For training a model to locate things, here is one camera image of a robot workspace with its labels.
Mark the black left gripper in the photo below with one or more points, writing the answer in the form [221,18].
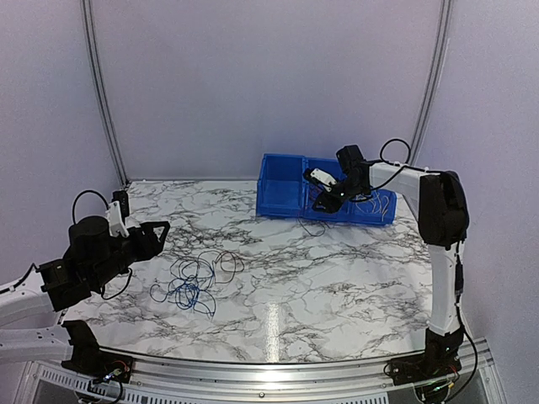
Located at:
[153,247]

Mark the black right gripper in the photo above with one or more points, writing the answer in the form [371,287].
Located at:
[330,205]

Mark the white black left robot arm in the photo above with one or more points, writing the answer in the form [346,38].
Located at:
[95,256]

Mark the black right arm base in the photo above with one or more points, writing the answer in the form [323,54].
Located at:
[439,357]

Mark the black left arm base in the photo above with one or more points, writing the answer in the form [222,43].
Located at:
[88,358]

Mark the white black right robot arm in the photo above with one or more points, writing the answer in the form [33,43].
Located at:
[442,217]

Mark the blue plastic bin left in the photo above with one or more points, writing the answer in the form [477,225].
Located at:
[280,187]

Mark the blue plastic bin right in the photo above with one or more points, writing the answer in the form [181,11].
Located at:
[378,209]

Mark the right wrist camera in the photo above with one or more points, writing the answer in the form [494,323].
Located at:
[319,177]

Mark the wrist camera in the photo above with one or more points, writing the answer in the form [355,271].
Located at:
[319,177]
[116,214]

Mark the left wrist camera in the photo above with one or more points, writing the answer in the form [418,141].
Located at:
[116,214]

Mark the aluminium front rail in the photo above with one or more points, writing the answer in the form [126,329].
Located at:
[167,380]

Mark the aluminium frame post left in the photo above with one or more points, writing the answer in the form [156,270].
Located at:
[90,34]

